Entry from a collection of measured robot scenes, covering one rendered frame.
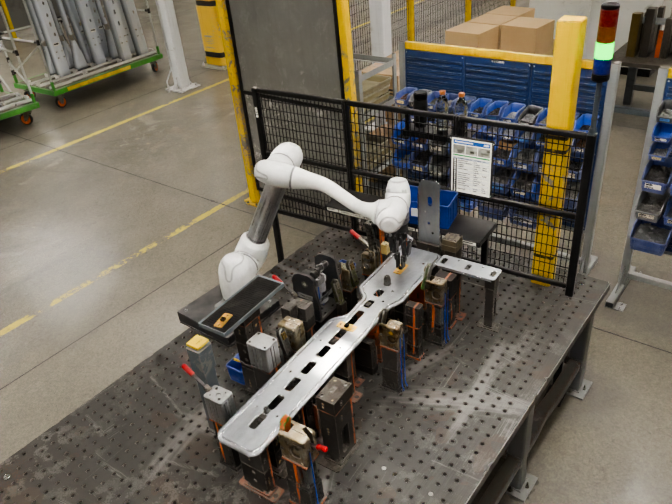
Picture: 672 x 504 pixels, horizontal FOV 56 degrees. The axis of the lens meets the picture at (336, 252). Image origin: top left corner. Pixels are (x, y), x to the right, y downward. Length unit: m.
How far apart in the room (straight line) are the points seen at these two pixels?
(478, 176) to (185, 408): 1.73
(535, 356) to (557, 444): 0.73
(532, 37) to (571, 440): 4.31
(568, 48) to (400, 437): 1.71
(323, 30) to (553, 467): 3.11
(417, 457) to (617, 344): 2.01
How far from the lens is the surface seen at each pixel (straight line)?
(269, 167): 2.79
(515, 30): 6.88
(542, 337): 3.07
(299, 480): 2.31
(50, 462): 2.87
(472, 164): 3.16
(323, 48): 4.66
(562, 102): 2.95
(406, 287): 2.81
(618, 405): 3.83
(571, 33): 2.86
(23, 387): 4.47
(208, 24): 10.11
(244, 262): 3.09
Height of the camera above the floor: 2.65
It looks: 32 degrees down
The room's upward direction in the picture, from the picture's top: 6 degrees counter-clockwise
